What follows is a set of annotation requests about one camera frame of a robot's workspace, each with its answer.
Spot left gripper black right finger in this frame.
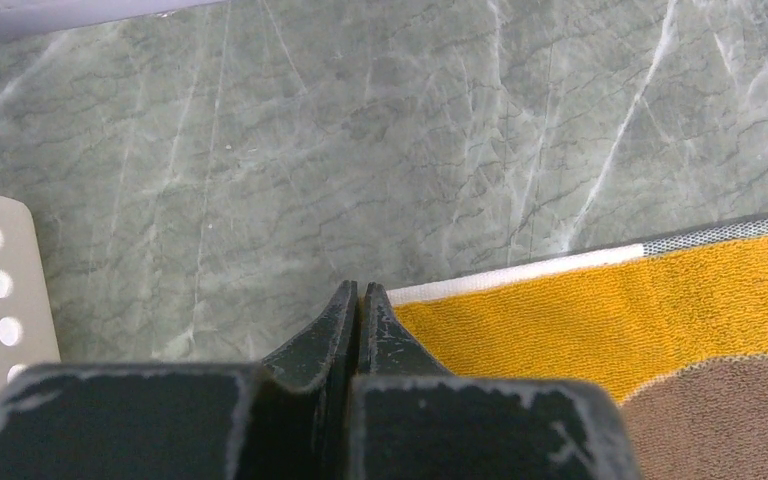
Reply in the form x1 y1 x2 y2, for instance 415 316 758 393
347 283 641 479

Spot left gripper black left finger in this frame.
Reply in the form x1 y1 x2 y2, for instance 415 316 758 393
0 281 358 479

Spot brown yellow towel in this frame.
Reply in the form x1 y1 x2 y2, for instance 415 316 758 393
389 218 768 479

